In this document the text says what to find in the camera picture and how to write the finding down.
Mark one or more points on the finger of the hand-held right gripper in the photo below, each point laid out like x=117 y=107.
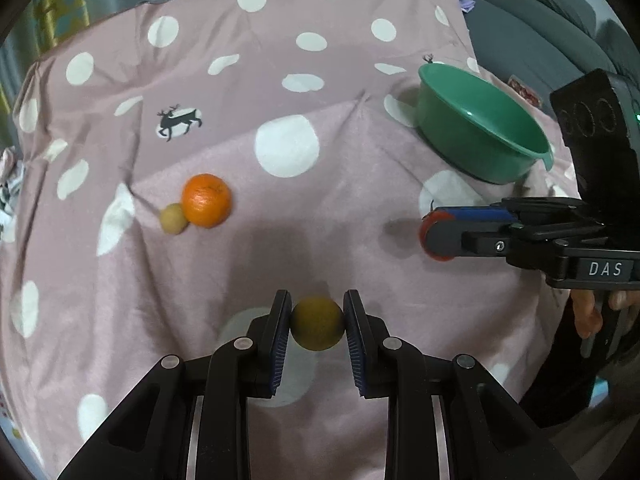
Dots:
x=475 y=214
x=442 y=237

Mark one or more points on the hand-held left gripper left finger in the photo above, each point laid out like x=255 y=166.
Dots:
x=280 y=340

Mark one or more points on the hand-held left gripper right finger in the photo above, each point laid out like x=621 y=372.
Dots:
x=356 y=345

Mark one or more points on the red tomato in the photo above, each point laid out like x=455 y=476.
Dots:
x=434 y=215

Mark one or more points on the green lime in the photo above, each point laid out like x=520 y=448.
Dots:
x=317 y=324

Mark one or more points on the green plastic bowl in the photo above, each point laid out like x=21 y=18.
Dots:
x=480 y=115

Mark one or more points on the orange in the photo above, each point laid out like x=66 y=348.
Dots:
x=206 y=201

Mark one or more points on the small tan longan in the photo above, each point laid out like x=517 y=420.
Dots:
x=171 y=220

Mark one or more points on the person's right hand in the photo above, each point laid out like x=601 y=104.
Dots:
x=586 y=315

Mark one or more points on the clear packet of dried petals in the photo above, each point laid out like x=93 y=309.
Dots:
x=525 y=91

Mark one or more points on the grey sofa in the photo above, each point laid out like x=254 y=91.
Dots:
x=525 y=25

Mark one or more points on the pink polka dot blanket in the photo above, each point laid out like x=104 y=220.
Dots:
x=325 y=85

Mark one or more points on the white floral cloth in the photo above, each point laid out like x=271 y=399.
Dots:
x=10 y=185

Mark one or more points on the yellow patterned curtain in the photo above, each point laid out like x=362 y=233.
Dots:
x=60 y=5

